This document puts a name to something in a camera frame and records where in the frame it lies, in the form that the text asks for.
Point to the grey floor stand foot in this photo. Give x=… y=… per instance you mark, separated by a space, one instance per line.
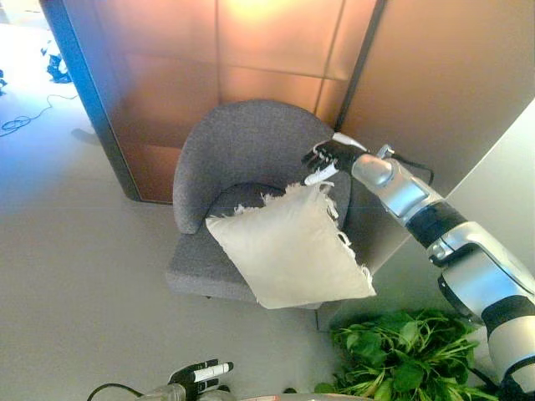
x=85 y=136

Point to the white fringed pillow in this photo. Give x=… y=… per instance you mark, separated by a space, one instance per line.
x=292 y=250

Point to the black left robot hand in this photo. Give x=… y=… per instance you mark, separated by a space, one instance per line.
x=202 y=373

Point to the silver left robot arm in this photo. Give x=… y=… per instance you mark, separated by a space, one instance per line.
x=175 y=394

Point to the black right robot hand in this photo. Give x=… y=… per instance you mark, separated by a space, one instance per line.
x=334 y=156

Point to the grey fabric tub armchair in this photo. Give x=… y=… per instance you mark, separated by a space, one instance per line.
x=242 y=138

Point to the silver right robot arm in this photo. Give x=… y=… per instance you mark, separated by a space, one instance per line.
x=472 y=275

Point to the green leafy potted plant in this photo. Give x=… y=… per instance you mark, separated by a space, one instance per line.
x=401 y=355

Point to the dark metal partition frame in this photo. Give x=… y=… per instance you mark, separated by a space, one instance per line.
x=359 y=62
x=92 y=104

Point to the black clutter on floor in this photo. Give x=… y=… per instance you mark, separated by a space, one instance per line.
x=56 y=69

